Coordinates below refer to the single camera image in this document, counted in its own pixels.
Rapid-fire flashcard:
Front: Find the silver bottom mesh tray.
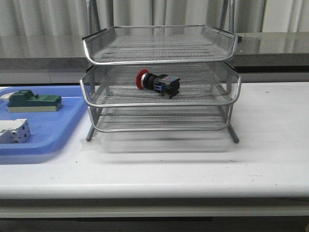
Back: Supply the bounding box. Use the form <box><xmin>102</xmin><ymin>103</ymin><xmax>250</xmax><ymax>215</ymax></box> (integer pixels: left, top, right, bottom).
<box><xmin>88</xmin><ymin>105</ymin><xmax>233</xmax><ymax>132</ymax></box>

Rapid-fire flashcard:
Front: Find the green and beige switch block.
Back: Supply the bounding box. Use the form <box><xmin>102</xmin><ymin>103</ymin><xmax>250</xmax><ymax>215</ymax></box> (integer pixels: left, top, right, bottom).
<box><xmin>7</xmin><ymin>90</ymin><xmax>62</xmax><ymax>113</ymax></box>

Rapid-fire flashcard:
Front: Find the blue plastic tray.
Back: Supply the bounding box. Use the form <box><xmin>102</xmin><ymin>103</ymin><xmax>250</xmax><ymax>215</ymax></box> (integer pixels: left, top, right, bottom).
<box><xmin>0</xmin><ymin>86</ymin><xmax>86</xmax><ymax>156</ymax></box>

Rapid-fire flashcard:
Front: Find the silver top mesh tray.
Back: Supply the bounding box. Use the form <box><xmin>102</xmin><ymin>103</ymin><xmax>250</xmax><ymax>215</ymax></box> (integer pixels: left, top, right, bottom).
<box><xmin>83</xmin><ymin>25</ymin><xmax>239</xmax><ymax>65</ymax></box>

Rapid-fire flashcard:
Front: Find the red emergency stop button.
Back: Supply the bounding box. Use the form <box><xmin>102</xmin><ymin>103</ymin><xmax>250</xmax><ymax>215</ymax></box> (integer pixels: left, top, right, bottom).
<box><xmin>136</xmin><ymin>69</ymin><xmax>180</xmax><ymax>99</ymax></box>

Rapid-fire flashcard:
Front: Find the silver mesh tray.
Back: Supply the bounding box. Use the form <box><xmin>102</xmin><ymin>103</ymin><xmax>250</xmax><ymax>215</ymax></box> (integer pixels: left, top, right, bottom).
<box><xmin>83</xmin><ymin>25</ymin><xmax>239</xmax><ymax>65</ymax></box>
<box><xmin>88</xmin><ymin>105</ymin><xmax>233</xmax><ymax>132</ymax></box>
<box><xmin>80</xmin><ymin>62</ymin><xmax>241</xmax><ymax>108</ymax></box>

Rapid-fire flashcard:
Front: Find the grey metal rack frame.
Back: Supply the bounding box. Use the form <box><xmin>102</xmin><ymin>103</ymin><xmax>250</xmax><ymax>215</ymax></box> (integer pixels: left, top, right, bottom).
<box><xmin>82</xmin><ymin>0</ymin><xmax>243</xmax><ymax>144</ymax></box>

